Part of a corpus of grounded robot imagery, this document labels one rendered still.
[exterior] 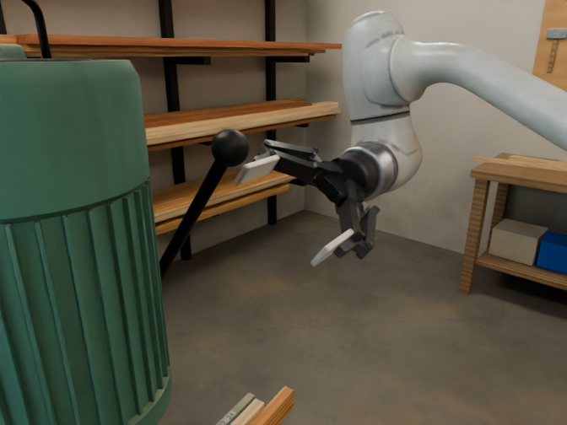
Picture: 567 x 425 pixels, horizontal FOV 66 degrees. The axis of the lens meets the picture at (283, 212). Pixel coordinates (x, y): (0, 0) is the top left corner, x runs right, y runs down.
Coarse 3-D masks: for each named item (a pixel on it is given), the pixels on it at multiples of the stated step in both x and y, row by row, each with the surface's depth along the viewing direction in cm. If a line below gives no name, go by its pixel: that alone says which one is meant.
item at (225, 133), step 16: (224, 144) 38; (240, 144) 39; (224, 160) 39; (240, 160) 39; (208, 176) 42; (208, 192) 43; (192, 208) 44; (192, 224) 46; (176, 240) 47; (160, 272) 51
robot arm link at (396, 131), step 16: (352, 128) 75; (368, 128) 71; (384, 128) 70; (400, 128) 71; (352, 144) 75; (384, 144) 70; (400, 144) 71; (416, 144) 74; (400, 160) 70; (416, 160) 75; (400, 176) 71
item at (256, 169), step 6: (276, 156) 57; (252, 162) 53; (258, 162) 54; (264, 162) 54; (270, 162) 55; (276, 162) 57; (246, 168) 52; (252, 168) 52; (258, 168) 54; (264, 168) 55; (270, 168) 57; (240, 174) 52; (246, 174) 53; (252, 174) 54; (258, 174) 55; (264, 174) 57; (234, 180) 53; (240, 180) 53; (246, 180) 54
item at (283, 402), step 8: (280, 392) 78; (288, 392) 78; (272, 400) 76; (280, 400) 76; (288, 400) 77; (264, 408) 74; (272, 408) 74; (280, 408) 75; (288, 408) 78; (256, 416) 73; (264, 416) 73; (272, 416) 73; (280, 416) 76; (256, 424) 71; (264, 424) 72; (272, 424) 74
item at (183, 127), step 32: (160, 0) 278; (0, 32) 215; (192, 64) 274; (160, 128) 249; (192, 128) 266; (224, 128) 273; (256, 128) 303; (160, 192) 294; (192, 192) 294; (224, 192) 301; (256, 192) 325; (160, 224) 264
